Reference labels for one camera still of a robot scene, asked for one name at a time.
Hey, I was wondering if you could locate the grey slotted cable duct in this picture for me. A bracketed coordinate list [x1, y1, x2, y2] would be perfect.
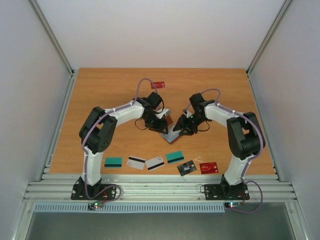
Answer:
[33, 202, 225, 214]

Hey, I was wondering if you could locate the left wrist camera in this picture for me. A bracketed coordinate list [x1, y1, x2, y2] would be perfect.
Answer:
[155, 108, 171, 119]

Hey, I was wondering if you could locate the left aluminium corner post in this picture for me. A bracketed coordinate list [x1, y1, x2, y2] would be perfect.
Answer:
[28, 0, 74, 76]

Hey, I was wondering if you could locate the white card right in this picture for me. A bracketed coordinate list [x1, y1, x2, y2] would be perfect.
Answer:
[145, 156, 165, 171]

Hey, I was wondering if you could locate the teal card right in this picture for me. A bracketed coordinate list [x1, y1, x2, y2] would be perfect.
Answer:
[166, 150, 185, 164]

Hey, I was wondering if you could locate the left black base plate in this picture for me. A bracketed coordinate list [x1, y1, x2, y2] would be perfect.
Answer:
[70, 182, 119, 201]

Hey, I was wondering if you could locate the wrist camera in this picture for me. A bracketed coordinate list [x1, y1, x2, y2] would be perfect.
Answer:
[182, 109, 192, 118]
[155, 108, 171, 119]

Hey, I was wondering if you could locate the right aluminium corner post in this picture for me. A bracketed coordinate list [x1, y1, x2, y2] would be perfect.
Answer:
[246, 0, 293, 78]

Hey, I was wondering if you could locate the white card left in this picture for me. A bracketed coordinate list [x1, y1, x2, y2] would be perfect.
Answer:
[126, 156, 146, 170]

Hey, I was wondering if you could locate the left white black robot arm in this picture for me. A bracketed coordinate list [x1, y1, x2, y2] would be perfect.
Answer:
[78, 92, 171, 199]

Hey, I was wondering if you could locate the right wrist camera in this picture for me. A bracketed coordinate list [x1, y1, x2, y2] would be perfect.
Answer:
[182, 109, 192, 118]

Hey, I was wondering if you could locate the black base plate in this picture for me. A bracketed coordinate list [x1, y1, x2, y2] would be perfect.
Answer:
[70, 182, 119, 201]
[204, 183, 250, 201]

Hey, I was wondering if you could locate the aluminium corner post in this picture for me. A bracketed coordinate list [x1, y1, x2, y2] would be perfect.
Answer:
[246, 0, 293, 78]
[28, 0, 74, 76]

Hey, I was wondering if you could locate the red VIP card near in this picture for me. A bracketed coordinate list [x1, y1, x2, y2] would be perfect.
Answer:
[199, 162, 219, 175]

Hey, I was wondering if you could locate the brown leather card holder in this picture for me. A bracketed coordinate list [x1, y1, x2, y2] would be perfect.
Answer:
[159, 115, 181, 144]

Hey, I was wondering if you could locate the teal card left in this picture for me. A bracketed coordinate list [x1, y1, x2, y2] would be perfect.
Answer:
[104, 157, 123, 168]

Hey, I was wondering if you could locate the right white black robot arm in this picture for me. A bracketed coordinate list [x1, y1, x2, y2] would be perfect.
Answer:
[173, 93, 266, 199]

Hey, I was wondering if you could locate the black VIP card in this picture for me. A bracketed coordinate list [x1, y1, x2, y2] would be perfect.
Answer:
[177, 160, 197, 177]

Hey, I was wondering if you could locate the white card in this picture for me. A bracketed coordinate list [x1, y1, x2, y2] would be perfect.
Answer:
[126, 156, 146, 170]
[145, 156, 165, 171]

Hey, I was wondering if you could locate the red card far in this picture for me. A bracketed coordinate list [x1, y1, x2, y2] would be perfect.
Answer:
[150, 81, 166, 89]

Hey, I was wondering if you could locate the small circuit board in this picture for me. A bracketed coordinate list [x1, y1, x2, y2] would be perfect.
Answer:
[224, 201, 242, 209]
[87, 202, 104, 211]

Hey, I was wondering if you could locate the left small circuit board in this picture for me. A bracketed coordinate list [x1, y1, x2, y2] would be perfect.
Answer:
[87, 202, 104, 211]

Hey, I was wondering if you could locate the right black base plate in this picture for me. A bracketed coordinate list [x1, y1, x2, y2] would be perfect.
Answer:
[204, 183, 250, 201]

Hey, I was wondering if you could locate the right small circuit board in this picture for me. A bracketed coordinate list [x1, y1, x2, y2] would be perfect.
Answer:
[224, 201, 242, 209]

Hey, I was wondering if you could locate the teal card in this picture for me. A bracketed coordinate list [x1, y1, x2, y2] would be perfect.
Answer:
[104, 157, 123, 168]
[166, 150, 185, 164]

